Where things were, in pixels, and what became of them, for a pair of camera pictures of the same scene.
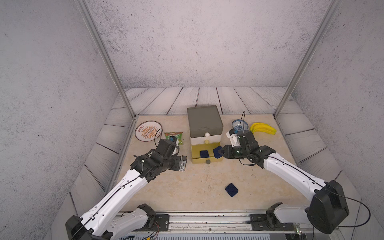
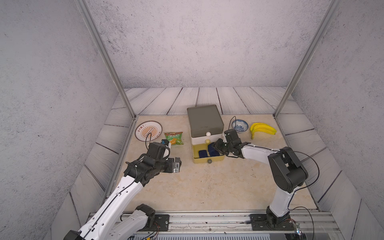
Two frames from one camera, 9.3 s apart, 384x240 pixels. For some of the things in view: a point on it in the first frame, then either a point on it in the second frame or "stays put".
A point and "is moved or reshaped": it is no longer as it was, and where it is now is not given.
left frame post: [104, 52] stays put
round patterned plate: [148, 131] stays put
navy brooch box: [231, 189] → [211, 149]
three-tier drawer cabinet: [205, 128] stays put
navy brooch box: [204, 153] stays put
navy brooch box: [216, 154] is moved or reshaped
